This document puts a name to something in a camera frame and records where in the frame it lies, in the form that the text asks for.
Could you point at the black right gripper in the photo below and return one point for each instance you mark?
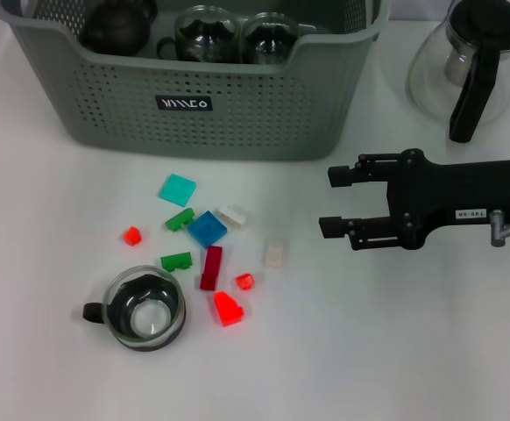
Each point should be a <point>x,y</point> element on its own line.
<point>456,190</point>

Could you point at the glass teacup black holder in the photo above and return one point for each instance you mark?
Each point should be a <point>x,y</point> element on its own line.
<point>145,320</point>
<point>268,41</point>
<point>211,57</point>

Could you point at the glass jar with bricks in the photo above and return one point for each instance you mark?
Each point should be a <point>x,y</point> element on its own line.
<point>207,30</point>

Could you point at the small red building brick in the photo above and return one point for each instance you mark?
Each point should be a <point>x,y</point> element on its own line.
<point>132,237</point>
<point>245,282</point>

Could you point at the grey perforated storage bin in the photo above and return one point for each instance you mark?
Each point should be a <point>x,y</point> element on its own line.
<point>259,123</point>

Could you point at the white building brick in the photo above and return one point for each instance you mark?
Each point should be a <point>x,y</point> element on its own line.
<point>274,253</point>
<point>233,216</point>

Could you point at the blue square building brick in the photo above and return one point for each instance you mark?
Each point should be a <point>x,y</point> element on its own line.
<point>207,229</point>

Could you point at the dark red long brick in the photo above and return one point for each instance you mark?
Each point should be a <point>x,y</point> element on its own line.
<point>211,267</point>

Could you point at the orange-red sloped brick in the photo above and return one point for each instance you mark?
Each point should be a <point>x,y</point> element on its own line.
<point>228,310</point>

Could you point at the cyan square building brick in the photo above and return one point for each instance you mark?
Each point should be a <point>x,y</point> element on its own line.
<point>178,189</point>

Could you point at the green building brick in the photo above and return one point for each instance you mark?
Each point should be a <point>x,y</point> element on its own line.
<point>176,262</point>
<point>178,220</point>

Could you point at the dark clay teapot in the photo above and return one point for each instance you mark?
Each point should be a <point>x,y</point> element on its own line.
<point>115,30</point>

